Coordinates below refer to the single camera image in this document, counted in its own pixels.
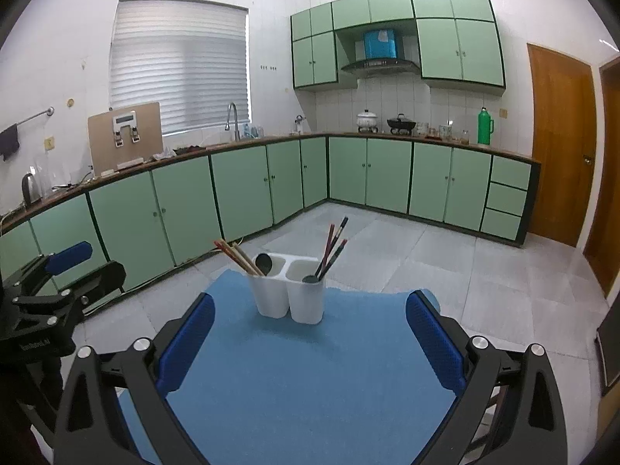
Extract black chopstick gold band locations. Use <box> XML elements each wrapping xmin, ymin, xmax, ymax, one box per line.
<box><xmin>314</xmin><ymin>224</ymin><xmax>335</xmax><ymax>277</ymax></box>

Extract plain bamboo chopstick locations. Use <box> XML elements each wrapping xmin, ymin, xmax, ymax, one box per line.
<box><xmin>231</xmin><ymin>242</ymin><xmax>264</xmax><ymax>276</ymax></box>

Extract green lower kitchen cabinets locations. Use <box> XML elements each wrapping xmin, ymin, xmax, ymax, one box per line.
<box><xmin>1</xmin><ymin>134</ymin><xmax>540</xmax><ymax>290</ymax></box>

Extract green kitchen cabinets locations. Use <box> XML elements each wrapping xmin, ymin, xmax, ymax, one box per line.
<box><xmin>290</xmin><ymin>0</ymin><xmax>506</xmax><ymax>96</ymax></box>
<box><xmin>1</xmin><ymin>134</ymin><xmax>540</xmax><ymax>290</ymax></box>

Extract chrome kitchen faucet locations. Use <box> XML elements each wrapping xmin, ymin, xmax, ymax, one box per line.
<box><xmin>225</xmin><ymin>102</ymin><xmax>241</xmax><ymax>142</ymax></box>

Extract green upper kitchen cabinets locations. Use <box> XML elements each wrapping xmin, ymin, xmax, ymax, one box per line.
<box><xmin>290</xmin><ymin>0</ymin><xmax>506</xmax><ymax>96</ymax></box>

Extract electric kettle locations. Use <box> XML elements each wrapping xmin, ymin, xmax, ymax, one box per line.
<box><xmin>21</xmin><ymin>172</ymin><xmax>42</xmax><ymax>208</ymax></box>

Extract red chopstick in holder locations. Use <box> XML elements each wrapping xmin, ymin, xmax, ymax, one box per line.
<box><xmin>213</xmin><ymin>238</ymin><xmax>258</xmax><ymax>276</ymax></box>

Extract cardboard board with device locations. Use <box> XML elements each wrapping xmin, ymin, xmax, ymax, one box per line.
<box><xmin>87</xmin><ymin>102</ymin><xmax>163</xmax><ymax>175</ymax></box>

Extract black spoon in holder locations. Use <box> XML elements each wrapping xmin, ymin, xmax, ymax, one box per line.
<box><xmin>255</xmin><ymin>253</ymin><xmax>273</xmax><ymax>276</ymax></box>

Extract white double utensil holder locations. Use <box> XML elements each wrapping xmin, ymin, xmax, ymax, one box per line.
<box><xmin>247</xmin><ymin>253</ymin><xmax>325</xmax><ymax>326</ymax></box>

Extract blue table mat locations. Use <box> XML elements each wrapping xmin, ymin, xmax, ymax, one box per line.
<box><xmin>115</xmin><ymin>269</ymin><xmax>460</xmax><ymax>465</ymax></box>

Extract wooden door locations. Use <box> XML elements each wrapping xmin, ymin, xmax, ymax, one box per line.
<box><xmin>527</xmin><ymin>44</ymin><xmax>596</xmax><ymax>247</ymax></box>
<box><xmin>584</xmin><ymin>59</ymin><xmax>619</xmax><ymax>296</ymax></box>

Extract black chopstick in holder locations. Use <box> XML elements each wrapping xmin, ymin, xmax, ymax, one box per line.
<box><xmin>322</xmin><ymin>216</ymin><xmax>349</xmax><ymax>270</ymax></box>

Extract window blind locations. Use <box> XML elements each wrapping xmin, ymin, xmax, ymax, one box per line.
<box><xmin>109</xmin><ymin>0</ymin><xmax>251</xmax><ymax>134</ymax></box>

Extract green thermos jug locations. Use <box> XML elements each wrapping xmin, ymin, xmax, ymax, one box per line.
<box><xmin>477</xmin><ymin>107</ymin><xmax>495</xmax><ymax>145</ymax></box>

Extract white cooking pot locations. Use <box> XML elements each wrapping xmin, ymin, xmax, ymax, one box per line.
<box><xmin>356</xmin><ymin>109</ymin><xmax>378</xmax><ymax>133</ymax></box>

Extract black wok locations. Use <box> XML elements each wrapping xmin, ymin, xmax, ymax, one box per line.
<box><xmin>387</xmin><ymin>114</ymin><xmax>416</xmax><ymax>136</ymax></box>

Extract black range hood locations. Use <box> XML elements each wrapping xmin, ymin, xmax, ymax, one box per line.
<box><xmin>339</xmin><ymin>28</ymin><xmax>421</xmax><ymax>78</ymax></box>

